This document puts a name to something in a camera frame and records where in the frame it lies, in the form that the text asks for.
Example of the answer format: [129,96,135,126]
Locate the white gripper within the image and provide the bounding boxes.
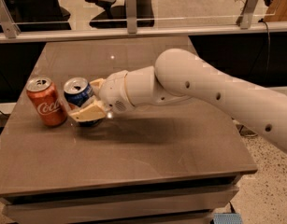
[68,70,135,122]

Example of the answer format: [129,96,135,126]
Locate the blue Pepsi can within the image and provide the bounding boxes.
[63,77,102,127]

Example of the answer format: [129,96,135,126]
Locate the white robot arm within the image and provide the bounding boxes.
[69,49,287,154]

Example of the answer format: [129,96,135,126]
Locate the red Coca-Cola can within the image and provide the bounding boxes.
[26,77,67,127]

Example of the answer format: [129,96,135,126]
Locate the black office chair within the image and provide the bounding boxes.
[85,0,154,29]

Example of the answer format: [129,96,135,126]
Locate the clear glass barrier panel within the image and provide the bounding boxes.
[4,0,268,32]

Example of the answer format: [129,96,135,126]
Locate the grey table drawer front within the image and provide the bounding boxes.
[5,184,238,224]

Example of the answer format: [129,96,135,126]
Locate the blue perforated box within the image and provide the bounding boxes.
[213,213,243,224]

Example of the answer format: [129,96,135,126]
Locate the left metal glass bracket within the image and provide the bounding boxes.
[0,0,21,38]

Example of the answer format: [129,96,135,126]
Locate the metal glass bracket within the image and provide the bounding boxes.
[0,0,21,38]
[125,0,137,35]
[236,0,259,29]

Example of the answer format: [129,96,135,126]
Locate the middle metal glass bracket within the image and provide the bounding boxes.
[125,0,137,35]

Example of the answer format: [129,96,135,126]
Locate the right metal glass bracket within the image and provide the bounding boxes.
[236,0,259,29]

